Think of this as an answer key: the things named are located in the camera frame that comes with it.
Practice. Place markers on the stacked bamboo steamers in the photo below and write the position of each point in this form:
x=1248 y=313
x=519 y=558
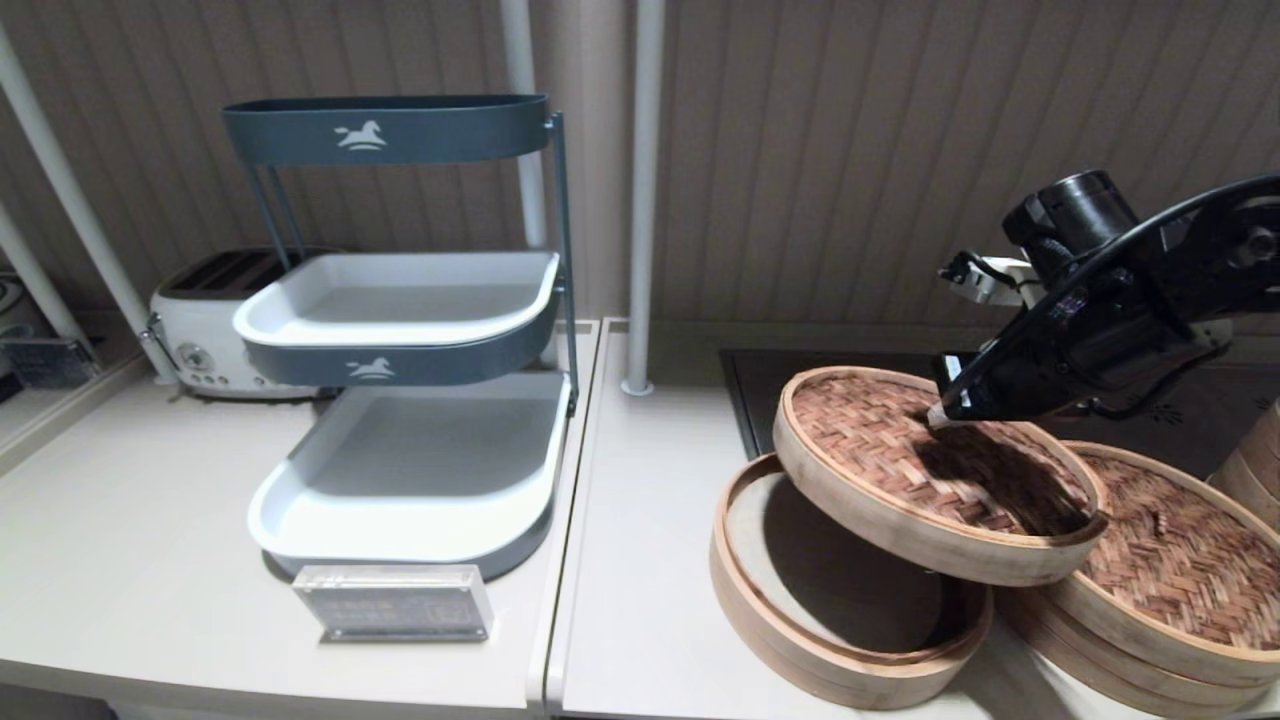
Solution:
x=1255 y=470

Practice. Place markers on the teal metal rack frame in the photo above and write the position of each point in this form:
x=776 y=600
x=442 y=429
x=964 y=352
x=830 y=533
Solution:
x=563 y=230

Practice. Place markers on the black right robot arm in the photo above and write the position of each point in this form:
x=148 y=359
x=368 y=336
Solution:
x=1240 y=250

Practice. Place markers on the white retro toaster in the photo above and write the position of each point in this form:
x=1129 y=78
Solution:
x=205 y=340

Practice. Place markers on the clear acrylic warning sign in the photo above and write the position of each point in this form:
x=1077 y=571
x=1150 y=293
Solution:
x=395 y=605

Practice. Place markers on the woven bamboo steamer lid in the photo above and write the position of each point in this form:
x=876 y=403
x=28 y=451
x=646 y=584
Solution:
x=880 y=450
x=1180 y=560

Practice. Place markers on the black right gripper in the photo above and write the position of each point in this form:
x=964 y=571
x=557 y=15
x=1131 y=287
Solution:
x=1090 y=350

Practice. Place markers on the small acrylic sign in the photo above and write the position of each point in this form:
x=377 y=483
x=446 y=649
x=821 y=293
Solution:
x=45 y=362

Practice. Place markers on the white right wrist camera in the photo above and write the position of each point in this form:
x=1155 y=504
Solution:
x=990 y=280

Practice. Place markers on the white round steamer liner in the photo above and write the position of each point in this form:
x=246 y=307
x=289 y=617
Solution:
x=800 y=570

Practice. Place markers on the black perforated steam panel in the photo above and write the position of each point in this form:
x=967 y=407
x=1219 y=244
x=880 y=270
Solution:
x=760 y=400

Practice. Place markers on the white support pole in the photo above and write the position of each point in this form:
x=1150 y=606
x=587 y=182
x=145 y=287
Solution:
x=70 y=190
x=642 y=200

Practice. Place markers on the teal white rack tray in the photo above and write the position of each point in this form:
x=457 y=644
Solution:
x=400 y=300
x=420 y=470
x=420 y=132

